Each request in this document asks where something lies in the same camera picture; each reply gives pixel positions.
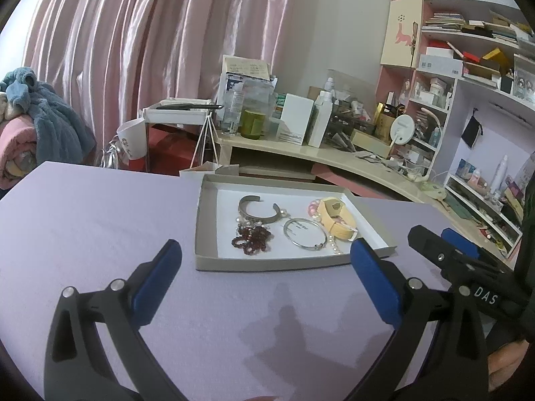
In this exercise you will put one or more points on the red cabinet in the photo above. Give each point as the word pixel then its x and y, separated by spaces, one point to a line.
pixel 171 150

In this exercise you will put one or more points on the black slim tool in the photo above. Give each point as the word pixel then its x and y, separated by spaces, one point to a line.
pixel 188 106

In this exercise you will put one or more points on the person's right hand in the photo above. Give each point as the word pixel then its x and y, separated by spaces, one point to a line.
pixel 510 363

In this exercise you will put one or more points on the white paper bag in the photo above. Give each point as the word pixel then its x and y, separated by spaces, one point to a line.
pixel 196 171

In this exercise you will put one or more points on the white desk lamp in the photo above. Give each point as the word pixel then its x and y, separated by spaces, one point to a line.
pixel 436 121

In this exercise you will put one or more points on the blue white carton box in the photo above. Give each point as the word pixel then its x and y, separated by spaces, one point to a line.
pixel 242 69

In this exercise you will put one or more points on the thin silver bangle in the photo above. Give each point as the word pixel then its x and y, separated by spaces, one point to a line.
pixel 311 247

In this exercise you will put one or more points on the beige flat box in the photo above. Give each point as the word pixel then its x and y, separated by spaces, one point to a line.
pixel 370 142

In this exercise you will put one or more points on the pink white shelf unit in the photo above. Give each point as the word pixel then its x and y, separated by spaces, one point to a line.
pixel 497 138

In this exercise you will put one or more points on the clear plastic container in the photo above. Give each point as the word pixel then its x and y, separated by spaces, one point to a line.
pixel 261 94

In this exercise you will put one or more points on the framed photo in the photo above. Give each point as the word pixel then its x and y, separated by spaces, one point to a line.
pixel 524 79

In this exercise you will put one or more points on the yellow box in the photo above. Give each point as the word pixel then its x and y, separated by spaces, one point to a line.
pixel 491 54

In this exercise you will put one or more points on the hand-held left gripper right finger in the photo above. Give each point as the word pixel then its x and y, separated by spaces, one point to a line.
pixel 376 284

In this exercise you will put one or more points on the cream curved desk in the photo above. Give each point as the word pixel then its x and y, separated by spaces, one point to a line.
pixel 301 152

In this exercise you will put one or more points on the white side table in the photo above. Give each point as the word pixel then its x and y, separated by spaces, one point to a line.
pixel 175 116

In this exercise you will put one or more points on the red flat box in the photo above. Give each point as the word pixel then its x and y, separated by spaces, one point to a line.
pixel 439 45

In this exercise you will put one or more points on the black desk organizer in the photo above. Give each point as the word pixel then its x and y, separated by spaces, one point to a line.
pixel 351 123

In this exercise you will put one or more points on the person's dark clothing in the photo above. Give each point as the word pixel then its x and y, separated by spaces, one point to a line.
pixel 528 238

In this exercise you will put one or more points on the pink curtain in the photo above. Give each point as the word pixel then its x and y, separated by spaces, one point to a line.
pixel 146 29

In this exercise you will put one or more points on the white printed cup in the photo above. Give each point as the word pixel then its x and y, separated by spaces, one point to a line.
pixel 133 138

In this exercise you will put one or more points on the gold box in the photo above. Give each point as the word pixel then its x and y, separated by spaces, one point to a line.
pixel 383 121

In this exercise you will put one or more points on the cream panel with animal print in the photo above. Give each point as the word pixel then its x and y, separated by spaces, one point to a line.
pixel 401 33

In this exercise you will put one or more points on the pink blanket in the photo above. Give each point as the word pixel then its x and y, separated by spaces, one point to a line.
pixel 16 150

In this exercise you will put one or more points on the grey cardboard tray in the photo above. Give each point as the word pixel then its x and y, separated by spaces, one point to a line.
pixel 228 204

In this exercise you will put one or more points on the clear plastic bottle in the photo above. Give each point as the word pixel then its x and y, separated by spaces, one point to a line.
pixel 236 108

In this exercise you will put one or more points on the green jar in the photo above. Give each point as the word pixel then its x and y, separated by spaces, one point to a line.
pixel 253 125

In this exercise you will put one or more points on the white flat box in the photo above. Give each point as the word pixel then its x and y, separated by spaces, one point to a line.
pixel 439 66

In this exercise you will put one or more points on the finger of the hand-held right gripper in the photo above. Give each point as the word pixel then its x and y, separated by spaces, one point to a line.
pixel 459 242
pixel 434 250

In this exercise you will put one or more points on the chrome metal frame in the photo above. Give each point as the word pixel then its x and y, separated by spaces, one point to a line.
pixel 109 156

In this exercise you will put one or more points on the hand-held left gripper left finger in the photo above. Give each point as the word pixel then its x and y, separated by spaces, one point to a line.
pixel 156 284

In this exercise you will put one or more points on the white spray bottle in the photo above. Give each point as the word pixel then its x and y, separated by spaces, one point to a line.
pixel 498 175

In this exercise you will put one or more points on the stack of books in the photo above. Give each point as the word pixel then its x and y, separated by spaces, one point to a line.
pixel 444 21

